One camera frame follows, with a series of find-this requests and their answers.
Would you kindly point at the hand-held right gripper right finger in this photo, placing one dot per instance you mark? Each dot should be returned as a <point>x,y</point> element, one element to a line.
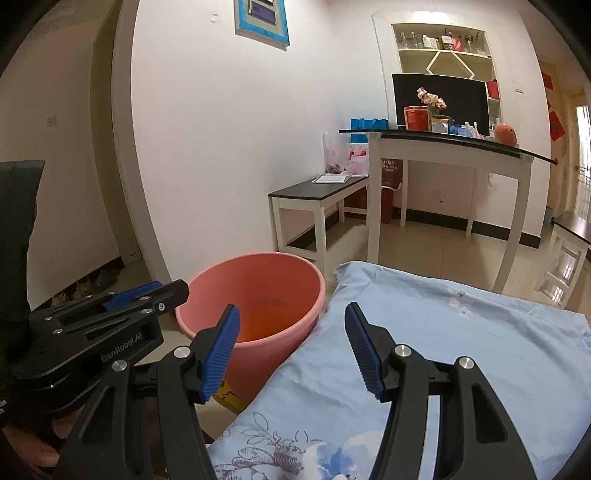
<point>364,355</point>

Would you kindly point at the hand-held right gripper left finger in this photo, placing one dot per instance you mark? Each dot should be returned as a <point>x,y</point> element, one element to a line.
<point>219,355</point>

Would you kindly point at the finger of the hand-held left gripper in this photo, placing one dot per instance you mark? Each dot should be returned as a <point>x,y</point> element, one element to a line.
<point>138,314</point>
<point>134,293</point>

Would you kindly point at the pink plastic bucket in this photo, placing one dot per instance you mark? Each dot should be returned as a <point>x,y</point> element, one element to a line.
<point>277,286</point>

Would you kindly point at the person's left hand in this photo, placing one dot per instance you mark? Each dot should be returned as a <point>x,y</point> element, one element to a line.
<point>60,427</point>

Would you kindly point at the light blue floral tablecloth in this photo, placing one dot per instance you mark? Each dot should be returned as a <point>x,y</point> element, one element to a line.
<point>461,346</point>

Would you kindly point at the black top white bench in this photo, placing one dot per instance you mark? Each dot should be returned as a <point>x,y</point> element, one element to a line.
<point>304,187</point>

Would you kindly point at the white paper sheet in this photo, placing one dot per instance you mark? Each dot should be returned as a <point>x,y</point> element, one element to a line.
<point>330,178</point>

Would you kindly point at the dark red gift bag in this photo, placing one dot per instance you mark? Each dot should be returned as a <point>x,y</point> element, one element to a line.
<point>391,171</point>

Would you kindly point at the clear plastic bag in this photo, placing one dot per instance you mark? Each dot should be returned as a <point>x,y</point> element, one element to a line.
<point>341,157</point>

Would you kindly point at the white table with glass top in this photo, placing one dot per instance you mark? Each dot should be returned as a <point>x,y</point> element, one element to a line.
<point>452,150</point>

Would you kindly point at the blue shopping bag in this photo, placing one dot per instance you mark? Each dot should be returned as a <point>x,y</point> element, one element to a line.
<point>364,124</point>

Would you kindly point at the red canister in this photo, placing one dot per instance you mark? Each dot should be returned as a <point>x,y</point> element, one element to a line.
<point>415,119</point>

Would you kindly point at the white yellow box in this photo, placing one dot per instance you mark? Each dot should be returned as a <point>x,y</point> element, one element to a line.
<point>439,125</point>

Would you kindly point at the black top white stool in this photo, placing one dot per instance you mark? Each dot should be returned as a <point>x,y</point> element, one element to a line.
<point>572,224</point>

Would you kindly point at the small white bottles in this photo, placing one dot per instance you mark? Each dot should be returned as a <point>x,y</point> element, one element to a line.
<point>472,130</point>

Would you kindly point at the reddish round fruit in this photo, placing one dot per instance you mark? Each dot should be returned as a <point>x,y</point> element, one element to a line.
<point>504,134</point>

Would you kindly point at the black monitor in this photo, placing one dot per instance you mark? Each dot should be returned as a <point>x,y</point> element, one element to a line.
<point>461,97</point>

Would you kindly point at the small red box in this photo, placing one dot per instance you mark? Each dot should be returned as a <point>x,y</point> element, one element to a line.
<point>492,89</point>

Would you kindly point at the white door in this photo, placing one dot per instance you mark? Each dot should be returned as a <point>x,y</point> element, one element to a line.
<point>582,152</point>

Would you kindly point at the large red paper decoration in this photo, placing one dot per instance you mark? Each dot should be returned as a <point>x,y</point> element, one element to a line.
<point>557,124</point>

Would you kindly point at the blue framed picture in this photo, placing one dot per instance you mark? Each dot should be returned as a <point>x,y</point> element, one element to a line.
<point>282,27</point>

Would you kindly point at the small red paper decoration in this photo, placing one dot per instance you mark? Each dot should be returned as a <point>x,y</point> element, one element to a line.
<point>548,81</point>

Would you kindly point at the white wall shelf cabinet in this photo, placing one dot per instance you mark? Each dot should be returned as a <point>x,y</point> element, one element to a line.
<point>443,60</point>

